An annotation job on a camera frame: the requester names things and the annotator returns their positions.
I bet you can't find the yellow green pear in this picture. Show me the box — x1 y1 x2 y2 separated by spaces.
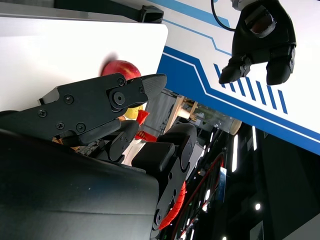
124 103 145 121

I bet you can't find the grey table cable tray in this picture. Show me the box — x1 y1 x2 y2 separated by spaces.
0 0 165 25

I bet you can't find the red coiled cable sleeve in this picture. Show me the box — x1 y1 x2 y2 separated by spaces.
158 181 188 231

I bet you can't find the white lidded teacup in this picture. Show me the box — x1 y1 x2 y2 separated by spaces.
121 138 149 167

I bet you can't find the red printed ribbon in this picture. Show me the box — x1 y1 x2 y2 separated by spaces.
135 109 159 143

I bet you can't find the red apple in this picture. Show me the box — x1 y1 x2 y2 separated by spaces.
100 59 142 81

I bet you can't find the wooden stand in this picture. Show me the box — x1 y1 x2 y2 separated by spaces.
166 96 243 137

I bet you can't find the thin red cable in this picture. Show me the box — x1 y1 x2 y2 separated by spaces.
171 151 226 240

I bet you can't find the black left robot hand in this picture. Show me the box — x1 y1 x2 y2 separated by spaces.
218 0 298 86

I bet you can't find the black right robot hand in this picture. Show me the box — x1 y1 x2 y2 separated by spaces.
0 73 198 240

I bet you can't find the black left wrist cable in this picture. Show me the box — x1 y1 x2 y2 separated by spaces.
210 0 236 32

